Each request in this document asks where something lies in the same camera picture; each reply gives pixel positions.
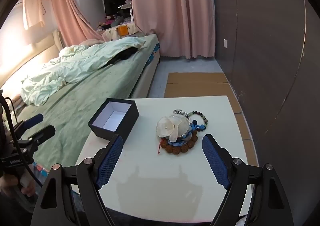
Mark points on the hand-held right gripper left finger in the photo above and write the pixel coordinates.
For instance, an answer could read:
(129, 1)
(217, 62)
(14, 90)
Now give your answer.
(110, 163)

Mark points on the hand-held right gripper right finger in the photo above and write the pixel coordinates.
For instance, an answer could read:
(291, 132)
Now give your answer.
(215, 163)

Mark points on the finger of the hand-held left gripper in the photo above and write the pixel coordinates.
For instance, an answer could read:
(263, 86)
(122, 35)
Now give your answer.
(42, 133)
(35, 118)

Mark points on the black jewelry box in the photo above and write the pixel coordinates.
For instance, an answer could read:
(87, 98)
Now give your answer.
(100, 131)

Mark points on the white flower hair clip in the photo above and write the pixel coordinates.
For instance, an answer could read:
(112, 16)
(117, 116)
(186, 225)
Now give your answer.
(166, 127)

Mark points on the silver ornate hairpin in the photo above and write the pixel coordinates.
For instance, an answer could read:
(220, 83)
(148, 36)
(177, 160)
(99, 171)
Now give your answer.
(180, 112)

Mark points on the person's left hand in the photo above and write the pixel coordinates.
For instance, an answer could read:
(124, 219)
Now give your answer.
(27, 188)

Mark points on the green bed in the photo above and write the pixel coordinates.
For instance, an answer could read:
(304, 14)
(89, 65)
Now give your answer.
(82, 96)

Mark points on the light green quilt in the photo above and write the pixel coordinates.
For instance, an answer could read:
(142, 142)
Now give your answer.
(75, 66)

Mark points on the white padded headboard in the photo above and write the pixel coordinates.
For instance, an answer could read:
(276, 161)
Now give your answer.
(37, 48)

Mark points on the flat brown cardboard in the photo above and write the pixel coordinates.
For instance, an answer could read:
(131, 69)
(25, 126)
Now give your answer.
(195, 86)

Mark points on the black garment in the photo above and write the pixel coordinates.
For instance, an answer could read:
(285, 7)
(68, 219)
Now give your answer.
(125, 55)

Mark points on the white hanging cloth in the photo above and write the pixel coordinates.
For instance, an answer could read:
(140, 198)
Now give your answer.
(32, 8)

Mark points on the pink curtain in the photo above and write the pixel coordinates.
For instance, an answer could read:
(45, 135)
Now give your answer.
(67, 6)
(175, 11)

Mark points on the blue printed bed sheet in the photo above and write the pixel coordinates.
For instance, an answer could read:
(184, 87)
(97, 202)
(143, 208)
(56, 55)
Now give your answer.
(155, 52)

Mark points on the cluttered side table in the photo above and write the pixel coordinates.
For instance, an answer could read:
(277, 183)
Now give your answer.
(110, 25)

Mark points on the orange box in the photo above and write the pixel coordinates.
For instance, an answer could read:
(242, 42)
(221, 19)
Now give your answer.
(123, 30)

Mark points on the white wall socket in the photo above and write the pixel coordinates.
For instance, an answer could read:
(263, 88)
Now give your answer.
(225, 43)

